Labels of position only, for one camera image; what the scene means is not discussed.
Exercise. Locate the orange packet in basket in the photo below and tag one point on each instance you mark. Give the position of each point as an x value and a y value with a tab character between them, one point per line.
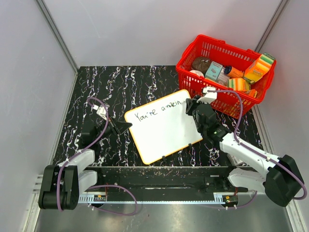
251	93

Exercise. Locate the small pink white box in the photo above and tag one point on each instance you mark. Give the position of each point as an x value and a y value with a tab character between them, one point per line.
235	161

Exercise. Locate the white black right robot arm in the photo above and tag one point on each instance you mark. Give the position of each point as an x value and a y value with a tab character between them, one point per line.
277	177

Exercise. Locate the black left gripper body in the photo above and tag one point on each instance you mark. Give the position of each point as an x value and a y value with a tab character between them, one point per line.
110	128

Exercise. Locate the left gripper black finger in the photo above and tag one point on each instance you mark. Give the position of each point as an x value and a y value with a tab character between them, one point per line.
122	128
119	123

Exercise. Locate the orange bottle blue cap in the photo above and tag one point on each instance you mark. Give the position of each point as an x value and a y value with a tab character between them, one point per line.
233	72

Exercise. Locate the pink white packet in basket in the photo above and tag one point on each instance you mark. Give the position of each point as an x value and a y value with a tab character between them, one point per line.
223	79

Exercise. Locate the yellow green sponge pack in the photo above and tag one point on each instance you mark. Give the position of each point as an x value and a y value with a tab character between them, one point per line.
259	68

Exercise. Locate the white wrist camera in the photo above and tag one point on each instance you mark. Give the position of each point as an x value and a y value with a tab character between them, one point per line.
209	95
100	110

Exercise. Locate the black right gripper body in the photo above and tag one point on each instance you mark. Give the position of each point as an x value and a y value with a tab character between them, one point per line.
194	106

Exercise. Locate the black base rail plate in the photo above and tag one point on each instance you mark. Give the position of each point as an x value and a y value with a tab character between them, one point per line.
208	179

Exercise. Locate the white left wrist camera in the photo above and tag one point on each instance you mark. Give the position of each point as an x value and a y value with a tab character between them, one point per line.
100	110

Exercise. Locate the white board yellow frame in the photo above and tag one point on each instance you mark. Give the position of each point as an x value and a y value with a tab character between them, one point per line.
161	127

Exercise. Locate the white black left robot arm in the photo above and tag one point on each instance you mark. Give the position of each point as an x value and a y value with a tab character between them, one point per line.
63	184

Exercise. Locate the teal small carton box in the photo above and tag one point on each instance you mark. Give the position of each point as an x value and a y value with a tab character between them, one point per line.
213	71

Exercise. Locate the white round lid container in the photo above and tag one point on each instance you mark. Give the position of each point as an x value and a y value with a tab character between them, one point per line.
198	73

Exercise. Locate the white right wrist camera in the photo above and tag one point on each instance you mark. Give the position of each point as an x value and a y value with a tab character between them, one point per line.
209	95

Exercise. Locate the red plastic shopping basket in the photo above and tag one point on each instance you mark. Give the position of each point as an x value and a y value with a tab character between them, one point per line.
230	102

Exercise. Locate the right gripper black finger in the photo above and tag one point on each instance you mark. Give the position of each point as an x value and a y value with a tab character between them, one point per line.
190	105
194	99

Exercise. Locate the brown round bread pack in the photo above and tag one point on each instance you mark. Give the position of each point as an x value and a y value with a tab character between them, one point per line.
201	64

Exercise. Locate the striped orange sponge pack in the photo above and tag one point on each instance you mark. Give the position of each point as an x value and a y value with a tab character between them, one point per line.
238	84

